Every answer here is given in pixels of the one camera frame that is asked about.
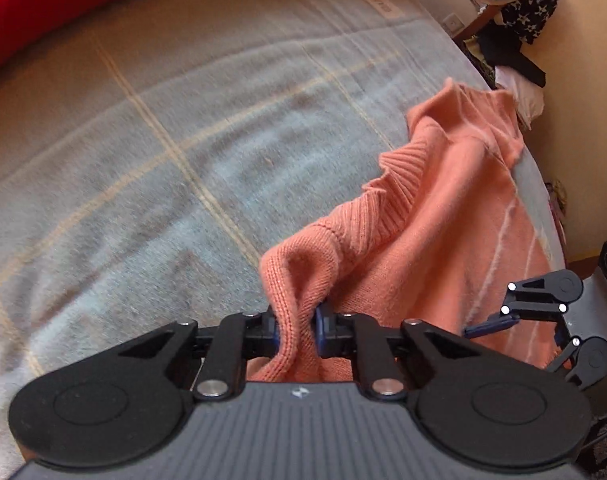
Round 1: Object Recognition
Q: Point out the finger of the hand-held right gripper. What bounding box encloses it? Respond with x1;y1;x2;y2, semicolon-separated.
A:
542;337;583;377
463;276;567;339

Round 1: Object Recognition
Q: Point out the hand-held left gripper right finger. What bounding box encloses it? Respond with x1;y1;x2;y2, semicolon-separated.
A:
313;305;504;402

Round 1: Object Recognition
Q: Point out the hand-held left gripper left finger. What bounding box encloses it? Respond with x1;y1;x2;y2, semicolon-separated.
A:
117;310;281;402

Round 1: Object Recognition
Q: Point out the pink striped knit sweater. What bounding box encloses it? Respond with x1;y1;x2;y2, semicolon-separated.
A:
246;77;567;386

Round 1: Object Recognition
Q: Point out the grey-blue plaid bed sheet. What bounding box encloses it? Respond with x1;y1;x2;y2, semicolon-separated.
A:
0;0;569;480

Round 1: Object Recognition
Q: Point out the white folded cloth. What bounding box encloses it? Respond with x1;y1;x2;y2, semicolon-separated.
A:
496;65;547;131

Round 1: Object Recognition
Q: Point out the black folded cloth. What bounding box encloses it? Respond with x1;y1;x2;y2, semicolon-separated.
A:
478;30;547;86

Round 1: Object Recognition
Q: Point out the wooden chair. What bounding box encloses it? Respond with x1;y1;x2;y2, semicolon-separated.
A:
453;5;499;91

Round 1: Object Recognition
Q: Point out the red quilt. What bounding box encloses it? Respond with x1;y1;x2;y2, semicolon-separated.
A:
0;0;194;78

